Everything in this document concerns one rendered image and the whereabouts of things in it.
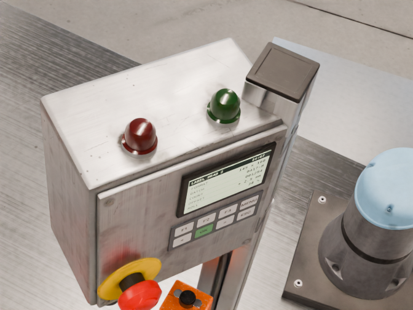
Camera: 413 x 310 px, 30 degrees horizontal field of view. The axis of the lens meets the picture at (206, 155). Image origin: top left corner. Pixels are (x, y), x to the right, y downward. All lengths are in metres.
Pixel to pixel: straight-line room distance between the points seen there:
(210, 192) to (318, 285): 0.66
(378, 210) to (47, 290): 0.51
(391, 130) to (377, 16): 1.52
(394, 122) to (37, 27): 0.71
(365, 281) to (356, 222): 0.11
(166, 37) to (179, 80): 2.11
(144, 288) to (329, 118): 0.88
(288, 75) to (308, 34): 2.24
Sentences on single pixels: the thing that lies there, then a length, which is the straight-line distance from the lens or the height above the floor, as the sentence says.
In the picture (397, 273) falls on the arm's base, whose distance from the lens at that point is 1.24.
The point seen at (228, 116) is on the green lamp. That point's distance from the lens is 0.57.
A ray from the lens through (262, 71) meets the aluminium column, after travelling 0.59.
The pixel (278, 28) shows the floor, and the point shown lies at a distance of 2.82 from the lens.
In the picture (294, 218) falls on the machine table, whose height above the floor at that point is 0.83.
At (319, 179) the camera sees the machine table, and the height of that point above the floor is 0.83.
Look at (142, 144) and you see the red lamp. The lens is 0.54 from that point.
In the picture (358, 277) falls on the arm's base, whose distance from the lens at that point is 1.21.
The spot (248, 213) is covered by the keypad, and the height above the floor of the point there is 1.36.
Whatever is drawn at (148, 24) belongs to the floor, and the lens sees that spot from 2.75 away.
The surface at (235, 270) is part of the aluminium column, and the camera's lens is 0.80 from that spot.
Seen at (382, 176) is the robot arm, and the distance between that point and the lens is 1.10.
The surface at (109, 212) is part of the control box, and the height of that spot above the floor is 1.45.
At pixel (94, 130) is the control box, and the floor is 1.47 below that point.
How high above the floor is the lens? 1.92
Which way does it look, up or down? 53 degrees down
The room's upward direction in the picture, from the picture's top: 11 degrees clockwise
